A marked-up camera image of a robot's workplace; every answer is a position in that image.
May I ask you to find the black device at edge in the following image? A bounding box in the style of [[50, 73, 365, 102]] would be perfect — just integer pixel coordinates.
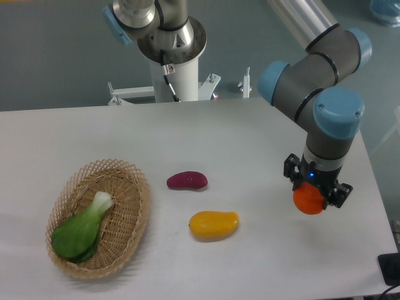
[[377, 252, 400, 286]]

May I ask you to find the woven wicker basket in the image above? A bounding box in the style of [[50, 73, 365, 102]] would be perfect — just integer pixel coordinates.
[[46, 159, 151, 279]]

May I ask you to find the blue object top right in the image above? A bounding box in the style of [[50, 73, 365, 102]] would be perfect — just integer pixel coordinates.
[[369, 0, 399, 28]]

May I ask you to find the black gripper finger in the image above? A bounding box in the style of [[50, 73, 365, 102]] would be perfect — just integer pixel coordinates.
[[283, 153, 304, 191], [324, 181, 353, 209]]

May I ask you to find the orange fruit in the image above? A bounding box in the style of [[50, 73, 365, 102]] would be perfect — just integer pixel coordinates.
[[293, 182, 324, 215]]

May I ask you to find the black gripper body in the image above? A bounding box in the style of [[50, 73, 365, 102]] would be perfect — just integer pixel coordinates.
[[300, 148, 343, 194]]

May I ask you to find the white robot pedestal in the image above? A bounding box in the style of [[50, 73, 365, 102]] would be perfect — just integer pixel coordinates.
[[107, 18, 253, 106]]

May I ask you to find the yellow mango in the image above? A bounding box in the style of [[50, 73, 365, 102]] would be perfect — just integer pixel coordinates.
[[188, 211, 240, 241]]

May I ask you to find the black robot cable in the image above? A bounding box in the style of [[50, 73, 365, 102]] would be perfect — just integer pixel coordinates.
[[159, 49, 181, 103]]

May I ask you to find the green bok choy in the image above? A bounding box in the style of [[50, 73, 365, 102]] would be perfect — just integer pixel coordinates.
[[51, 191, 113, 263]]

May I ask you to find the purple sweet potato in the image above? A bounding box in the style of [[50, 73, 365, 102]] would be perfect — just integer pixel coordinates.
[[166, 171, 208, 189]]

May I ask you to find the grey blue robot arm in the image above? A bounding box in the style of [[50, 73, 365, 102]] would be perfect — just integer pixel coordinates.
[[102, 1, 372, 214]]

